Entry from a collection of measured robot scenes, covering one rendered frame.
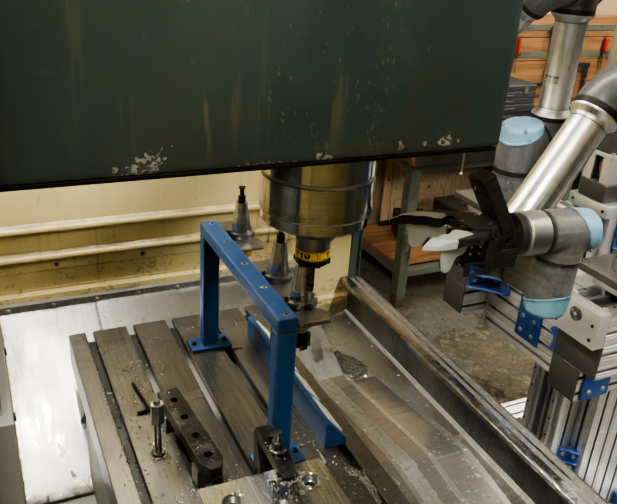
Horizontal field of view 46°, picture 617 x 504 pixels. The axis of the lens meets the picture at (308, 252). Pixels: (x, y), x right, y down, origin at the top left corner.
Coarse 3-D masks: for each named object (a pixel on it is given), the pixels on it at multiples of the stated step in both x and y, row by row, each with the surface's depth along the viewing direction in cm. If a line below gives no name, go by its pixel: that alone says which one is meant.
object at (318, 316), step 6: (294, 312) 132; (300, 312) 132; (306, 312) 132; (312, 312) 132; (318, 312) 132; (324, 312) 133; (300, 318) 130; (306, 318) 130; (312, 318) 130; (318, 318) 130; (324, 318) 131; (330, 318) 131; (300, 324) 128; (306, 324) 129; (312, 324) 129; (318, 324) 130
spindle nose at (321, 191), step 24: (288, 168) 92; (312, 168) 91; (336, 168) 91; (360, 168) 93; (264, 192) 97; (288, 192) 94; (312, 192) 93; (336, 192) 93; (360, 192) 95; (264, 216) 99; (288, 216) 95; (312, 216) 94; (336, 216) 94; (360, 216) 97
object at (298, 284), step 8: (296, 264) 133; (296, 272) 132; (304, 272) 132; (296, 280) 133; (304, 280) 132; (296, 288) 133; (304, 288) 133; (296, 296) 133; (304, 296) 133; (312, 296) 135
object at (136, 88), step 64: (0, 0) 64; (64, 0) 66; (128, 0) 69; (192, 0) 71; (256, 0) 74; (320, 0) 77; (384, 0) 80; (448, 0) 83; (512, 0) 87; (0, 64) 66; (64, 64) 69; (128, 64) 71; (192, 64) 74; (256, 64) 77; (320, 64) 80; (384, 64) 83; (448, 64) 87; (512, 64) 91; (0, 128) 69; (64, 128) 71; (128, 128) 74; (192, 128) 77; (256, 128) 80; (320, 128) 83; (384, 128) 86; (448, 128) 90
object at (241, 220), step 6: (240, 204) 158; (246, 204) 159; (234, 210) 160; (240, 210) 159; (246, 210) 159; (234, 216) 160; (240, 216) 159; (246, 216) 160; (234, 222) 160; (240, 222) 160; (246, 222) 160; (234, 228) 160; (240, 228) 160; (246, 228) 160
